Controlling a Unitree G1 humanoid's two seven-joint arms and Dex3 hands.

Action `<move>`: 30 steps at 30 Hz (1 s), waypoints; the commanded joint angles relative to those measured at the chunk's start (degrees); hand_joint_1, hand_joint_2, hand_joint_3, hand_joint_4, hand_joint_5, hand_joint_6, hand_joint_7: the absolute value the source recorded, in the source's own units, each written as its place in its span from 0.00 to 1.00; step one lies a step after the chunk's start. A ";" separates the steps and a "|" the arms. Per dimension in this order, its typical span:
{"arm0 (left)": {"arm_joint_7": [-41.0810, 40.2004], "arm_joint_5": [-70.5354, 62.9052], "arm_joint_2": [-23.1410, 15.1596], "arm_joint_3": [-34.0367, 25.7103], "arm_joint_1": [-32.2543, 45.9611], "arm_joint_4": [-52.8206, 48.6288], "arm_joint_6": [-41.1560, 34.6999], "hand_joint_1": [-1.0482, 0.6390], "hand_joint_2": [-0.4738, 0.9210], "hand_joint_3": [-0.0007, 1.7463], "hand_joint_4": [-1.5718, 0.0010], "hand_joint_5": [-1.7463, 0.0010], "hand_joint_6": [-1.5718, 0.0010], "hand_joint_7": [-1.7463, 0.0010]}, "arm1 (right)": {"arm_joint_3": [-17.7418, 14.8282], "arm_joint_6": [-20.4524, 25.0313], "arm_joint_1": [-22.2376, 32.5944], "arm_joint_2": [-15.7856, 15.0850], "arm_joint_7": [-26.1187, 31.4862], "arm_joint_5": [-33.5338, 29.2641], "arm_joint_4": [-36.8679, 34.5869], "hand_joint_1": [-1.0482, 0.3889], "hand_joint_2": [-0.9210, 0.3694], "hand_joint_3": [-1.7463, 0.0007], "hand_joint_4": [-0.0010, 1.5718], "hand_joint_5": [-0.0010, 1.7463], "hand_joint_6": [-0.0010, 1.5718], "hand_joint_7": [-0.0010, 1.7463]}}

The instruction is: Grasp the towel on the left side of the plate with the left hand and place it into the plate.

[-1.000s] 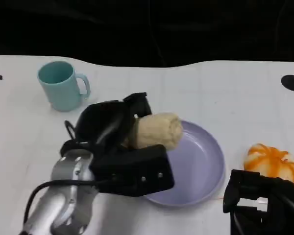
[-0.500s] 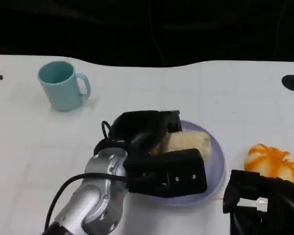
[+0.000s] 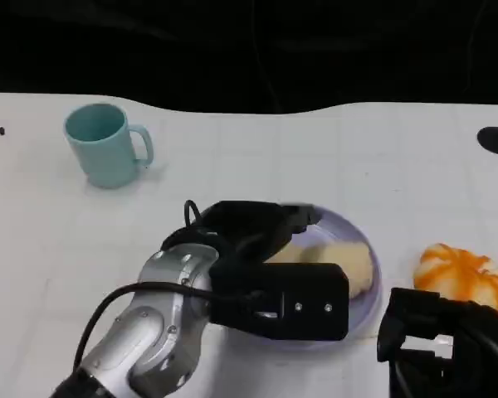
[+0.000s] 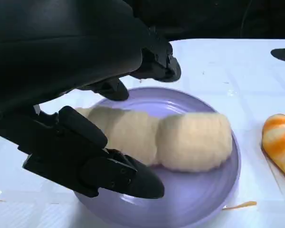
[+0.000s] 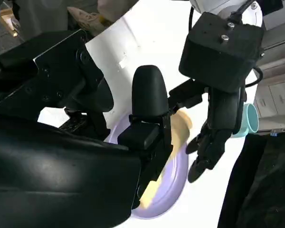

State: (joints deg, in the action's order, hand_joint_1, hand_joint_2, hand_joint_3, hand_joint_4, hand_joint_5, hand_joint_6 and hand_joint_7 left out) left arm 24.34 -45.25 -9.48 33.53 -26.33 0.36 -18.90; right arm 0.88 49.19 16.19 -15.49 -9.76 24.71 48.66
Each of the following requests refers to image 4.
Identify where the lilac plate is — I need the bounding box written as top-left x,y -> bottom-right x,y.
73,86 -> 242,228

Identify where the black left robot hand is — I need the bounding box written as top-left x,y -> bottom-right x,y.
0,0 -> 182,200

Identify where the black round table grommet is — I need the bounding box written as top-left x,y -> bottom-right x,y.
270,48 -> 285,62

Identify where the orange and white bread roll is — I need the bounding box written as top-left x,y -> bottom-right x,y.
261,114 -> 285,183

